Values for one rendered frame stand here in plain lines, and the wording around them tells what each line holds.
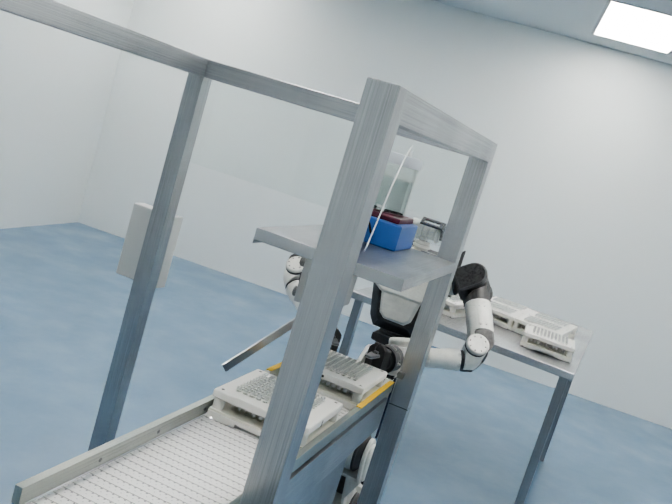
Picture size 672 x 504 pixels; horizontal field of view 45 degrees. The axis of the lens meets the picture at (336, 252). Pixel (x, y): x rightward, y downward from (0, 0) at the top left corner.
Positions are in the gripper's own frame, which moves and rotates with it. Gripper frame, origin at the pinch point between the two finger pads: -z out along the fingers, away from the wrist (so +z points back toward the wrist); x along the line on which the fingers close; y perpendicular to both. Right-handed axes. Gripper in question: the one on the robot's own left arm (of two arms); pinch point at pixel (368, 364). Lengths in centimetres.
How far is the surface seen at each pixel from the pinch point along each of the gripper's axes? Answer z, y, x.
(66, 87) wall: 299, 456, -34
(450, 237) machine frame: 6.5, -10.0, -43.7
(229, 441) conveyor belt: -74, -2, 8
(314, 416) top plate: -58, -13, 0
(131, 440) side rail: -100, 5, 5
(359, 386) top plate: -23.7, -8.2, 0.1
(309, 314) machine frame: -102, -25, -33
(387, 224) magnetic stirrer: -18.2, 0.4, -43.4
